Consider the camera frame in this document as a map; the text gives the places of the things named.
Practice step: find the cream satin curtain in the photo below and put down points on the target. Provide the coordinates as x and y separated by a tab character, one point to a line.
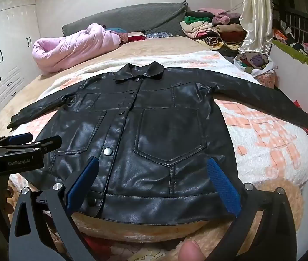
254	19

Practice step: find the black leather jacket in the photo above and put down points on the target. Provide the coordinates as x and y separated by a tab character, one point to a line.
154	130

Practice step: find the blue patterned cloth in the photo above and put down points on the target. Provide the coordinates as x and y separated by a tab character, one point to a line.
158	34

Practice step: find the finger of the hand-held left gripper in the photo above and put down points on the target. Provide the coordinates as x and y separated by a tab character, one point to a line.
50	142
21	138

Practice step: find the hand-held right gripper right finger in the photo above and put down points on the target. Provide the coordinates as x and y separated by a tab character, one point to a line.
222	185

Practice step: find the tan bed sheet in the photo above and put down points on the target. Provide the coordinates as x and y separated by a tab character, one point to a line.
143	49

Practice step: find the pile of folded clothes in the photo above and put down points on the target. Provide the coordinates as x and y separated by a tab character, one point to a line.
205	27

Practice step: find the floral basket of clothes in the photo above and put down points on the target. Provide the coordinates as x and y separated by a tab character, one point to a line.
265	78

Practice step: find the pink quilt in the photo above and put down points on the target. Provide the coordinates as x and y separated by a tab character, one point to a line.
69	49

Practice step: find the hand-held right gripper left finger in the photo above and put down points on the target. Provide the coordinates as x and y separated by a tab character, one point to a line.
84	179

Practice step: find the person's right hand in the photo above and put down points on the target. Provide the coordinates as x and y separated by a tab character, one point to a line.
190	251

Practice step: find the white wardrobe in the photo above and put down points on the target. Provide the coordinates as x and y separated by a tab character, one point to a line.
10	46

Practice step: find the grey quilted headboard cover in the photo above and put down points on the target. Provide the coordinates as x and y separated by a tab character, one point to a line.
132	19

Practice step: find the white orange bear-print blanket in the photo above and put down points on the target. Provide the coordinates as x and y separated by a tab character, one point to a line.
265	141

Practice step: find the teal and red clothes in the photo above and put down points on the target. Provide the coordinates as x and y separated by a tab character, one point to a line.
124	34

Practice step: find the black window railing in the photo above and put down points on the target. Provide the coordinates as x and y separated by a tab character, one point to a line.
300	21

